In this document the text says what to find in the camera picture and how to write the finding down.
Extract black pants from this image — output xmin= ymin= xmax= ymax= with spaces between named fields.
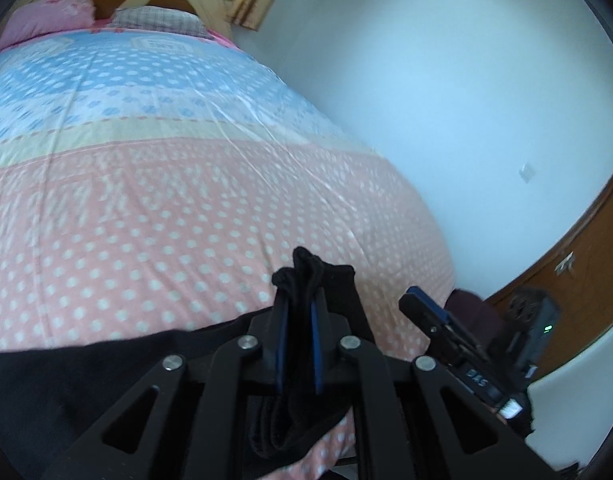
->
xmin=0 ymin=247 xmax=360 ymax=480

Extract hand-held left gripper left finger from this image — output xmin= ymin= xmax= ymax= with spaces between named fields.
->
xmin=41 ymin=285 xmax=290 ymax=480

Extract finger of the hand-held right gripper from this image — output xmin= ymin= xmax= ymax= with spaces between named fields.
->
xmin=399 ymin=296 xmax=467 ymax=368
xmin=405 ymin=286 xmax=487 ymax=359

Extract pink pillow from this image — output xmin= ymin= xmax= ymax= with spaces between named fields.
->
xmin=0 ymin=0 xmax=97 ymax=53

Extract bed with dotted sheet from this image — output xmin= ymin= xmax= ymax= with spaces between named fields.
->
xmin=0 ymin=27 xmax=457 ymax=480

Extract striped pillow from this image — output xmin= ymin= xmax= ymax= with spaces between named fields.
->
xmin=109 ymin=6 xmax=210 ymax=38

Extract brown wooden door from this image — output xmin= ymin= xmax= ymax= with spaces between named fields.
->
xmin=487 ymin=160 xmax=613 ymax=381

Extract dark maroon object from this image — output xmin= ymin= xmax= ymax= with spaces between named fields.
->
xmin=445 ymin=289 xmax=505 ymax=346

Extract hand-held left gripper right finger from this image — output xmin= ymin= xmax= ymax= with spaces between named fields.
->
xmin=311 ymin=287 xmax=557 ymax=480

